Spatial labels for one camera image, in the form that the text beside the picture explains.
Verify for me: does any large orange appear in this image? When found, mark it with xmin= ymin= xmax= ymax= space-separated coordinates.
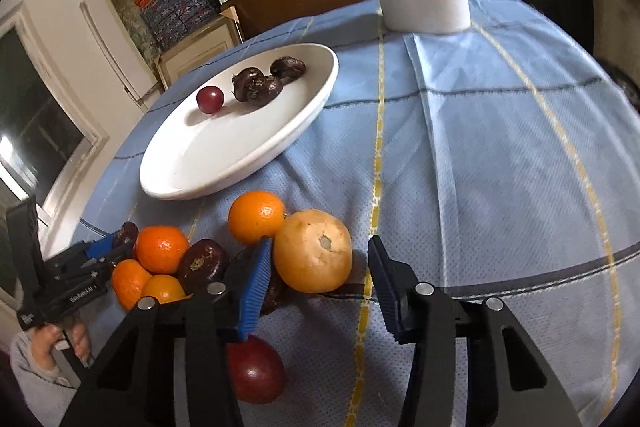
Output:
xmin=273 ymin=209 xmax=354 ymax=294

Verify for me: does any white oval plate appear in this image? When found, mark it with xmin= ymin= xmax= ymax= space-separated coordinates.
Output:
xmin=139 ymin=43 xmax=340 ymax=200

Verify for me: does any person's left hand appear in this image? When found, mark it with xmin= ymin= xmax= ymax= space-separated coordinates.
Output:
xmin=27 ymin=314 xmax=95 ymax=370

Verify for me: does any framed picture in cardboard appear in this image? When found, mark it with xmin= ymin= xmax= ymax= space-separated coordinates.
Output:
xmin=155 ymin=7 xmax=244 ymax=90

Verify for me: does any large red plum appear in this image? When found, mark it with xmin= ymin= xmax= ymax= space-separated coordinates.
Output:
xmin=225 ymin=334 xmax=288 ymax=404

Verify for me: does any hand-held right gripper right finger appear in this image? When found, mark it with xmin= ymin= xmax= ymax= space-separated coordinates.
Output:
xmin=367 ymin=236 xmax=583 ymax=427

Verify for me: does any blue checked tablecloth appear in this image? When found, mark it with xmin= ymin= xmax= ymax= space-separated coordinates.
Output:
xmin=70 ymin=0 xmax=640 ymax=427

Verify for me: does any stack of blue patterned boxes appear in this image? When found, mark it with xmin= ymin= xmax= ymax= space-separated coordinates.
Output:
xmin=141 ymin=0 xmax=223 ymax=52

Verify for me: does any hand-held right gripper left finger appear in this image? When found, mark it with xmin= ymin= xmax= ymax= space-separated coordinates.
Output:
xmin=59 ymin=237 xmax=275 ymax=427

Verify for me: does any white leaning board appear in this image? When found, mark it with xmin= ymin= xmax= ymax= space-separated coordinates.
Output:
xmin=80 ymin=0 xmax=162 ymax=108

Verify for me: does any green marbled panel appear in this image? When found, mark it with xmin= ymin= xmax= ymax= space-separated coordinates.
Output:
xmin=106 ymin=0 xmax=157 ymax=72

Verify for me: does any small tangerine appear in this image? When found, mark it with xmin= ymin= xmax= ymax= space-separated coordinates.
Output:
xmin=141 ymin=274 xmax=187 ymax=304
xmin=110 ymin=259 xmax=152 ymax=311

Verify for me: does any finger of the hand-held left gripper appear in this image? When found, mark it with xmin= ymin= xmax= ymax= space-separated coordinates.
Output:
xmin=70 ymin=233 xmax=123 ymax=264
xmin=75 ymin=247 xmax=137 ymax=280

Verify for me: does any small red plum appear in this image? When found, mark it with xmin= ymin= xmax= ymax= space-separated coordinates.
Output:
xmin=196 ymin=86 xmax=224 ymax=114

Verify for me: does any white framed window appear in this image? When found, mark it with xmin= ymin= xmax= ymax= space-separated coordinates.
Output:
xmin=0 ymin=2 xmax=110 ymax=228

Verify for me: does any person's left forearm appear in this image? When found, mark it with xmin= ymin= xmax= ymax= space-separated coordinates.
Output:
xmin=9 ymin=332 xmax=81 ymax=403

